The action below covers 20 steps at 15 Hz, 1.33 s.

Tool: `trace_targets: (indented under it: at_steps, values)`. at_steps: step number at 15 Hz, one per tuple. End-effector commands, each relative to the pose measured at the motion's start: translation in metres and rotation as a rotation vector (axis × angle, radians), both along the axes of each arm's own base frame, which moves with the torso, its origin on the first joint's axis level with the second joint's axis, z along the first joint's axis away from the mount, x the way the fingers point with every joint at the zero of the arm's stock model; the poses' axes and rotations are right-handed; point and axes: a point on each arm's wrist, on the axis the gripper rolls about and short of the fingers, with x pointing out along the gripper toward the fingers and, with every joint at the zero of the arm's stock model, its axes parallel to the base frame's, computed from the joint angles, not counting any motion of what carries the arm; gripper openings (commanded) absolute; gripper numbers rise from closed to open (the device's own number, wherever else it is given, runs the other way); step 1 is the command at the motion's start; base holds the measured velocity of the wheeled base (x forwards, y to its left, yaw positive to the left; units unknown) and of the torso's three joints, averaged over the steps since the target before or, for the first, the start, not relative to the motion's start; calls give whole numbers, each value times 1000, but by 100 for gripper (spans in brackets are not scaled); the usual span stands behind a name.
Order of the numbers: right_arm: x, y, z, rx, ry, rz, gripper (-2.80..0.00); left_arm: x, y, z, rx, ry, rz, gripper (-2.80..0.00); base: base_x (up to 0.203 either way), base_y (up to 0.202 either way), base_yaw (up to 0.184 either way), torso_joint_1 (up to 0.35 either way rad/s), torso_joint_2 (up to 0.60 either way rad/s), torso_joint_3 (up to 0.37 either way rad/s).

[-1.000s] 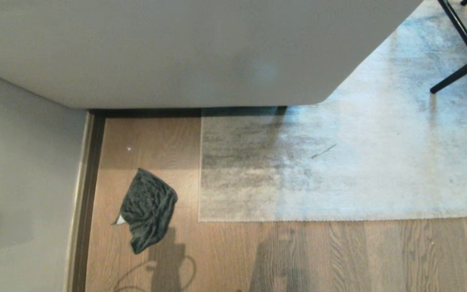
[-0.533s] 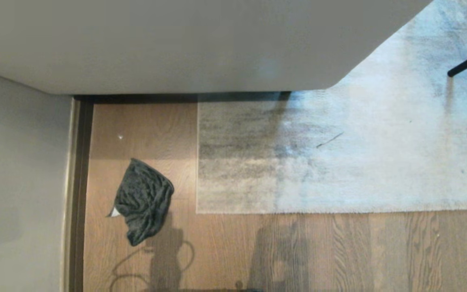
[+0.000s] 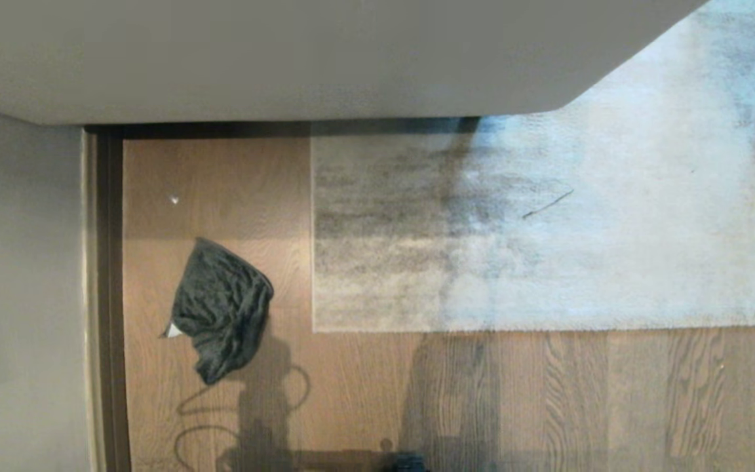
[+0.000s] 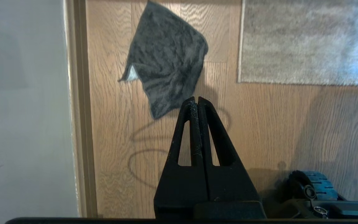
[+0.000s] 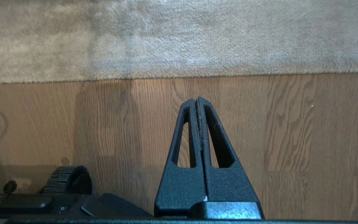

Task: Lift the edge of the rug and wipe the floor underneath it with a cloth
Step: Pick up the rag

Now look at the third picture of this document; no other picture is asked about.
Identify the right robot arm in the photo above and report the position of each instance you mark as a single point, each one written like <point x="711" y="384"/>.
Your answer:
<point x="407" y="464"/>

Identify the dark grey cloth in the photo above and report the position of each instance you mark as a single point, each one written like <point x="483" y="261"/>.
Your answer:
<point x="223" y="308"/>

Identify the pale grey rug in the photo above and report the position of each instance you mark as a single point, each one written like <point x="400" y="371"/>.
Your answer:
<point x="580" y="229"/>

